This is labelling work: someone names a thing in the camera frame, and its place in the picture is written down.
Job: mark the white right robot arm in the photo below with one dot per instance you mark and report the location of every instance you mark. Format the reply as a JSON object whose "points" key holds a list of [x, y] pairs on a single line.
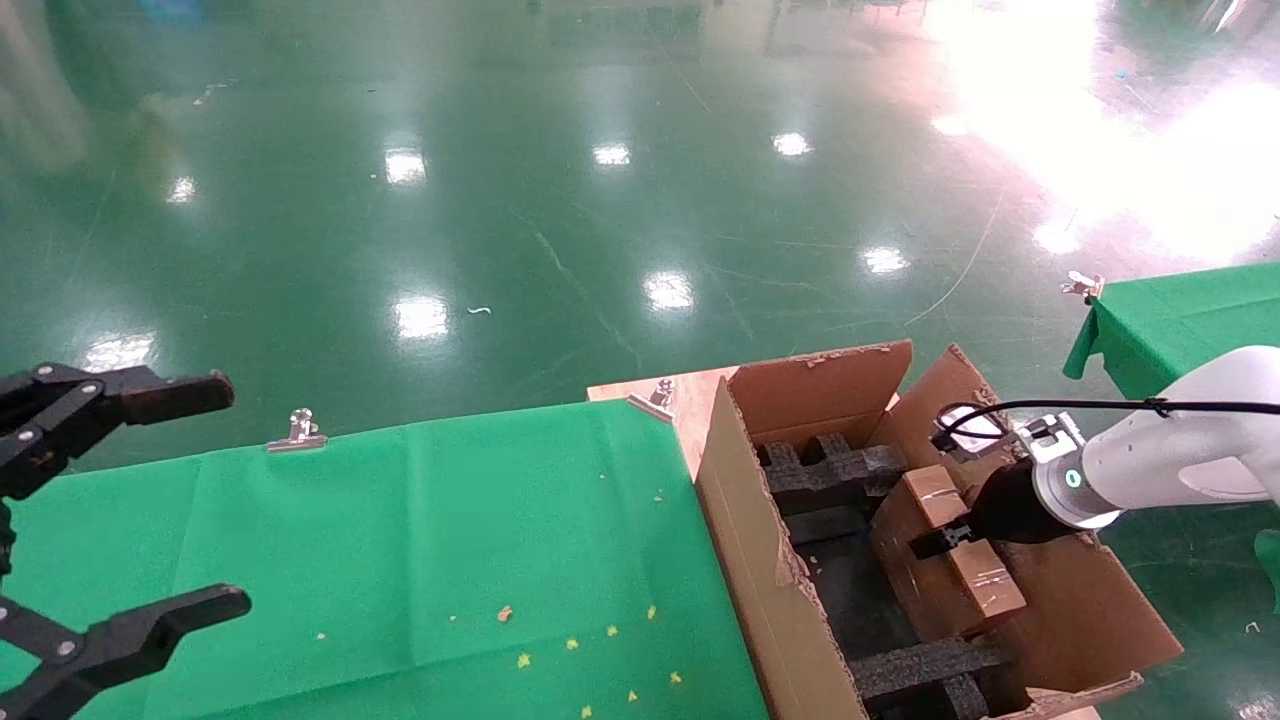
{"points": [[1180, 450]]}

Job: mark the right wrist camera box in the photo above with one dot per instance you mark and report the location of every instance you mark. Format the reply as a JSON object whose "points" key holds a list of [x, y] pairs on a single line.
{"points": [[975, 428]]}

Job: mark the flat black foam bar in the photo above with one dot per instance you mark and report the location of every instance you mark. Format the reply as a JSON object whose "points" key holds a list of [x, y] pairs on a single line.
{"points": [[825, 525]]}

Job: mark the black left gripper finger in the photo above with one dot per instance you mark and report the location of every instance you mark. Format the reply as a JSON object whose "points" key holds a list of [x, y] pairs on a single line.
{"points": [[120, 392], [150, 625]]}

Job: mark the small taped cardboard box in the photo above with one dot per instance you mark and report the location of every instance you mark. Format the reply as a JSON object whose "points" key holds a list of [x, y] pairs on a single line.
{"points": [[930, 580]]}

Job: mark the green table cloth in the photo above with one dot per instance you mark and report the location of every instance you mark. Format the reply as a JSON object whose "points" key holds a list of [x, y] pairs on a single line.
{"points": [[1170, 320], [400, 550]]}

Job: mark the black foam insert block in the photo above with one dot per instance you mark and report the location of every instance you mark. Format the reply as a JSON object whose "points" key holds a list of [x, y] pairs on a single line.
{"points": [[830, 475], [920, 665]]}

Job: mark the large open cardboard carton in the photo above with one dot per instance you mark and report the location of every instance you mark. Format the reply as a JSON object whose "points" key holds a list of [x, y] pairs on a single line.
{"points": [[1090, 620]]}

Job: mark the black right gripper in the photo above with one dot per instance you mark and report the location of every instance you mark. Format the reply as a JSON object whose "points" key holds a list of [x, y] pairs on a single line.
{"points": [[1010, 505]]}

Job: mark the metal binder clip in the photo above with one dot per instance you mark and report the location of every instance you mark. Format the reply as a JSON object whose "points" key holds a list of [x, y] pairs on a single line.
{"points": [[655, 400], [298, 432], [1085, 286]]}

